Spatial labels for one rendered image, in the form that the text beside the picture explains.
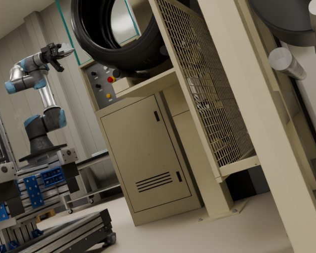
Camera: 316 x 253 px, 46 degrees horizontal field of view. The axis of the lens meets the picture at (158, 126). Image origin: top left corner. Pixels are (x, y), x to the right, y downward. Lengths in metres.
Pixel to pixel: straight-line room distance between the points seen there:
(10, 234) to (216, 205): 1.19
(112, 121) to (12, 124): 5.50
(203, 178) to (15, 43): 6.31
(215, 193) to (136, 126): 0.83
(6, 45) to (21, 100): 1.14
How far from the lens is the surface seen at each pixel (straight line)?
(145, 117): 2.63
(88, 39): 1.95
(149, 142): 2.64
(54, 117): 2.48
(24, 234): 2.45
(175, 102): 2.16
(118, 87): 1.90
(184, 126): 2.15
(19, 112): 7.96
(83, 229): 2.32
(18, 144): 8.07
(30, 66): 2.30
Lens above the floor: 0.47
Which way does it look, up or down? 3 degrees up
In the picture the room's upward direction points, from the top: 20 degrees counter-clockwise
